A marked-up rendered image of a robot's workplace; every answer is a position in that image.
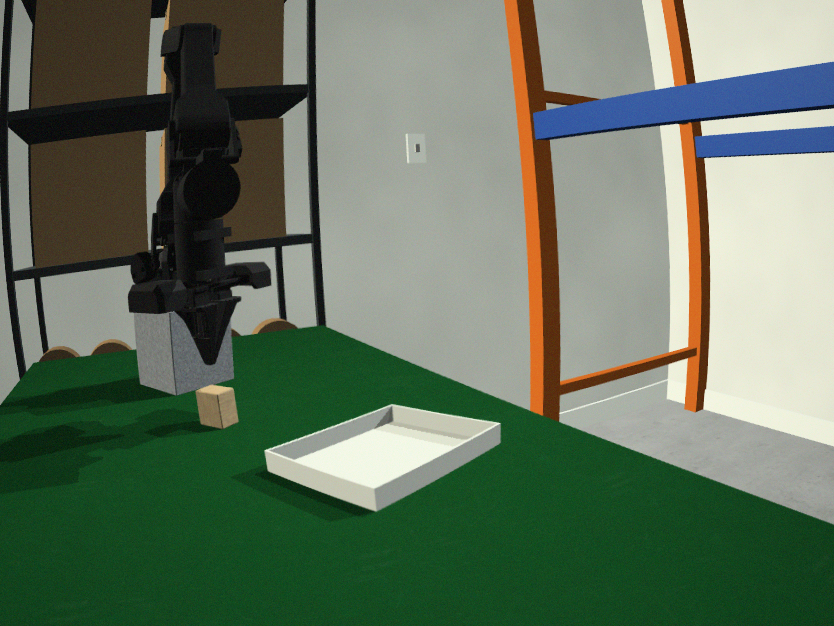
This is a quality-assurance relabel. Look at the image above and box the white tray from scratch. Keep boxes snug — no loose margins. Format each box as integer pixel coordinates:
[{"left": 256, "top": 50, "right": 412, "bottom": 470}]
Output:
[{"left": 267, "top": 404, "right": 501, "bottom": 512}]

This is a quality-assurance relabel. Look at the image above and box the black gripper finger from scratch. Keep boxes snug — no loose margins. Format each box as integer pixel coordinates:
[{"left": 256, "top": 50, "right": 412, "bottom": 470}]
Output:
[
  {"left": 209, "top": 296, "right": 241, "bottom": 364},
  {"left": 174, "top": 303, "right": 218, "bottom": 365}
]

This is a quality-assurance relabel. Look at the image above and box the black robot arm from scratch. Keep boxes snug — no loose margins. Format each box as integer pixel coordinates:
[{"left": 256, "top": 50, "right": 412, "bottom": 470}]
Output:
[{"left": 131, "top": 23, "right": 242, "bottom": 284}]

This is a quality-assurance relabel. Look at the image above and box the light wooden block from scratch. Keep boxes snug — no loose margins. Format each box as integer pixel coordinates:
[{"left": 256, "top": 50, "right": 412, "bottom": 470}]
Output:
[{"left": 195, "top": 385, "right": 238, "bottom": 429}]

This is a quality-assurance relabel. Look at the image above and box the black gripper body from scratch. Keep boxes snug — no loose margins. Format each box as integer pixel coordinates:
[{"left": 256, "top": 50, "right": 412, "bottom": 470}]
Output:
[{"left": 128, "top": 218, "right": 272, "bottom": 314}]

